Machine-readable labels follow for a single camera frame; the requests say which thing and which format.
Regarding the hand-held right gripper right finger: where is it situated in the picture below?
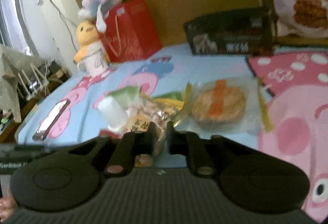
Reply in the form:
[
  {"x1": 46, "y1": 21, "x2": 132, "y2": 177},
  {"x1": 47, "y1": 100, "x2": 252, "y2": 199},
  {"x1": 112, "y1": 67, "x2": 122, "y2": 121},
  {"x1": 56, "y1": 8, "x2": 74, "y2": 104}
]
[{"x1": 166, "y1": 121, "x2": 257, "y2": 177}]

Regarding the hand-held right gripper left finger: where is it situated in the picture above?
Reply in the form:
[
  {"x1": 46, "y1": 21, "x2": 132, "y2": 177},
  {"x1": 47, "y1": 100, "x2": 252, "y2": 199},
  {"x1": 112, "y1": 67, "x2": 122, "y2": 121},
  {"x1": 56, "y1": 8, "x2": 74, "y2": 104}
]
[{"x1": 68, "y1": 122, "x2": 157, "y2": 178}]

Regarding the clear packet of snacks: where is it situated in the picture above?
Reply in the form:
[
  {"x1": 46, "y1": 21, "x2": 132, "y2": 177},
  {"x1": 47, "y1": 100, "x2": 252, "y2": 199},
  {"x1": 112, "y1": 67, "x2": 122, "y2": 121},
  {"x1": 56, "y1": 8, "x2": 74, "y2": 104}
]
[{"x1": 128, "y1": 97, "x2": 183, "y2": 156}]

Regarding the green snack packet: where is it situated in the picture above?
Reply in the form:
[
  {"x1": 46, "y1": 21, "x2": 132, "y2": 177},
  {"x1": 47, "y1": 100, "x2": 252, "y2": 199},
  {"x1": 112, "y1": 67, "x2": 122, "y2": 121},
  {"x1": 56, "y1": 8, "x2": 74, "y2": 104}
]
[{"x1": 107, "y1": 85, "x2": 141, "y2": 110}]

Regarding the person's left hand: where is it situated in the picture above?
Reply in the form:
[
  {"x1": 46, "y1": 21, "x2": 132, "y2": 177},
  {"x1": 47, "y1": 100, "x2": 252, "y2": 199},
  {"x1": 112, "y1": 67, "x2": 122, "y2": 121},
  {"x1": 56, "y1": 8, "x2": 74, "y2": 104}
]
[{"x1": 0, "y1": 195, "x2": 17, "y2": 218}]

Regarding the yellow snack packet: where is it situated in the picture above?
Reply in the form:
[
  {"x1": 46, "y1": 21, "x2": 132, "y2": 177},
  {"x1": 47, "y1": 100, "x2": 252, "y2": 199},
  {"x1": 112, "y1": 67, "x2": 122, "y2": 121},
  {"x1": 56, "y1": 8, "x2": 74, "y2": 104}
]
[{"x1": 152, "y1": 91, "x2": 185, "y2": 112}]

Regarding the white plastic cup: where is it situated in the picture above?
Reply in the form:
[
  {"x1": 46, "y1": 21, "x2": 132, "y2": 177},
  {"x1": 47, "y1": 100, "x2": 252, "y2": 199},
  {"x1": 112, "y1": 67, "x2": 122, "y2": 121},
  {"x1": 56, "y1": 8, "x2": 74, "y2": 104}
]
[{"x1": 98, "y1": 97, "x2": 129, "y2": 133}]

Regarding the smartphone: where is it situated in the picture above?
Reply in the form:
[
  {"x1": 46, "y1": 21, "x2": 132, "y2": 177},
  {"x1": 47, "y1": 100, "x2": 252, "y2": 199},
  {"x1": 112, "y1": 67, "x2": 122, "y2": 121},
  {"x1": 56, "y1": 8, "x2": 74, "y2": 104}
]
[{"x1": 32, "y1": 99, "x2": 71, "y2": 141}]

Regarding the round cake in clear packet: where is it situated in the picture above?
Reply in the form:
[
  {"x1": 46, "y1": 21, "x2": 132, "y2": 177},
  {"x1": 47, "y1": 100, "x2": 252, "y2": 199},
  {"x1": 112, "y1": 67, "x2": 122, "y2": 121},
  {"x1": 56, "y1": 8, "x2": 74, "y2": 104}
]
[{"x1": 184, "y1": 77, "x2": 274, "y2": 135}]

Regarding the grey cloth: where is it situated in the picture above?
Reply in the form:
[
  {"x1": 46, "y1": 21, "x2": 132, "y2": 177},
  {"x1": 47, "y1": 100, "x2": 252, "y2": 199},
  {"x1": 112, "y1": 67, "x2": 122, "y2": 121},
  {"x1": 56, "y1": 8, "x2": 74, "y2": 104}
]
[{"x1": 0, "y1": 44, "x2": 35, "y2": 123}]

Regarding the cartoon printed bed sheet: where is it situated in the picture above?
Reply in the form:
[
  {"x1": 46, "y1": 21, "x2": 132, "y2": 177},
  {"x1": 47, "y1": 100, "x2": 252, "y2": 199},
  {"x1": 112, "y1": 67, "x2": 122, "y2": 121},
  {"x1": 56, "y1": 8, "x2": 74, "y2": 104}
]
[{"x1": 14, "y1": 43, "x2": 328, "y2": 223}]

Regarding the red gift bag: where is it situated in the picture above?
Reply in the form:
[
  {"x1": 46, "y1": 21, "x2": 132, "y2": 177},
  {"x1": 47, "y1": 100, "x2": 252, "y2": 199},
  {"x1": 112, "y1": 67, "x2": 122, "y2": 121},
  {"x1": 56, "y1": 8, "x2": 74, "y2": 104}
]
[{"x1": 99, "y1": 0, "x2": 163, "y2": 63}]

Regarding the yellow duck plush with cup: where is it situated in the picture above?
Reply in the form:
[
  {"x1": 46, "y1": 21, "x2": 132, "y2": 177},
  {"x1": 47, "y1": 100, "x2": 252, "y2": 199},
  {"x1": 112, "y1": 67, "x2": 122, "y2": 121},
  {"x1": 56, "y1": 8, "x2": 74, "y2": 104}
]
[{"x1": 73, "y1": 21, "x2": 110, "y2": 77}]

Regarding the black printed box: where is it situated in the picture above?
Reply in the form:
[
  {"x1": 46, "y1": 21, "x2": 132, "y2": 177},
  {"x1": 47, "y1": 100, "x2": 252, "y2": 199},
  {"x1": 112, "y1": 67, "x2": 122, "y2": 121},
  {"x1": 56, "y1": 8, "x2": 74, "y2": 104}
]
[{"x1": 183, "y1": 7, "x2": 278, "y2": 56}]

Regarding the window frame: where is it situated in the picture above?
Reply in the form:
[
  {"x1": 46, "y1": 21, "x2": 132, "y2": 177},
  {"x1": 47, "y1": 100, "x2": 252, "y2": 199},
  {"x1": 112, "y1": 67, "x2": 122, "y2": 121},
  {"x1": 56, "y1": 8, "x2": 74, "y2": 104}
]
[{"x1": 0, "y1": 0, "x2": 35, "y2": 54}]

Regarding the wall cable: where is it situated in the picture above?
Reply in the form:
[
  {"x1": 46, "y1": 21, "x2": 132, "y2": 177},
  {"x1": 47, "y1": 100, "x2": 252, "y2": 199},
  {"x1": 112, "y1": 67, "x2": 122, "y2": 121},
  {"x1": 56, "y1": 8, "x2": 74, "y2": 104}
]
[{"x1": 26, "y1": 0, "x2": 80, "y2": 53}]

